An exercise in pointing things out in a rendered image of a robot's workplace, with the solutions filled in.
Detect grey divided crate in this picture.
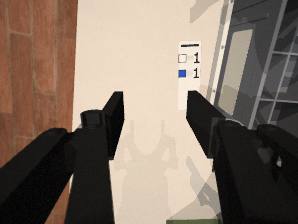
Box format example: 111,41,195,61
213,0,298,138

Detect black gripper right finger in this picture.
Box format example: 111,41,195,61
186,90,298,224

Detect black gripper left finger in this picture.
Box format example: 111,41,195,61
0,91,125,224

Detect white paper pick list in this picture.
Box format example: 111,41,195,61
178,40,202,110

